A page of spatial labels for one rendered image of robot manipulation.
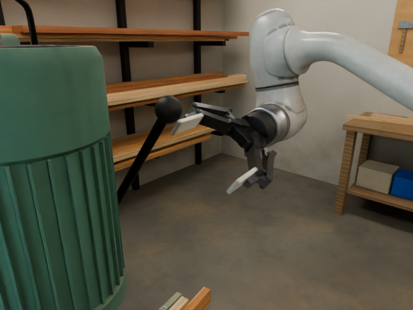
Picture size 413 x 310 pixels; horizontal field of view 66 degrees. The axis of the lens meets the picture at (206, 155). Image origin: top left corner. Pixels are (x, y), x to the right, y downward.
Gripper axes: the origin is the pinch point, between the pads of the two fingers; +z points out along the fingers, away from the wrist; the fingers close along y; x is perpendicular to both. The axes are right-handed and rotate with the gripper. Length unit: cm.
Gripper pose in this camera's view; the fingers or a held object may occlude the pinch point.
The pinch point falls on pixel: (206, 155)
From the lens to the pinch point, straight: 51.7
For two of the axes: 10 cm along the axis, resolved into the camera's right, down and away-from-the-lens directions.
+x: 4.8, -6.6, -5.8
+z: -5.6, 2.8, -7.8
